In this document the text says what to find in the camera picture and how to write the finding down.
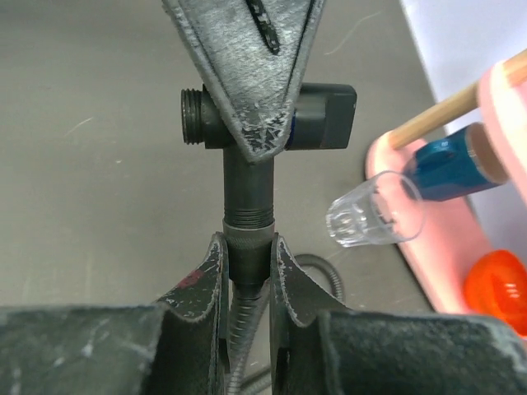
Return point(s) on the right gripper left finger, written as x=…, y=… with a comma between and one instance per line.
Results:
x=194, y=345

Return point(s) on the orange bowl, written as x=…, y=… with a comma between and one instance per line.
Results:
x=496, y=286

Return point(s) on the black valve fitting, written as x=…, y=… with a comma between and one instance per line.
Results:
x=322, y=120

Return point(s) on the dark blue mug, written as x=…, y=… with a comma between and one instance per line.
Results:
x=455, y=166

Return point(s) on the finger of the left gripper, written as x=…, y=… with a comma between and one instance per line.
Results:
x=251, y=56

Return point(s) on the clear plastic cup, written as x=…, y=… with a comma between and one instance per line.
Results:
x=385, y=209

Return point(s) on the pink three-tier shelf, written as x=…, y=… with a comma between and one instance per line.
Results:
x=452, y=240

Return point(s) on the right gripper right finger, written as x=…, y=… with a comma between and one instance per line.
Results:
x=296, y=345

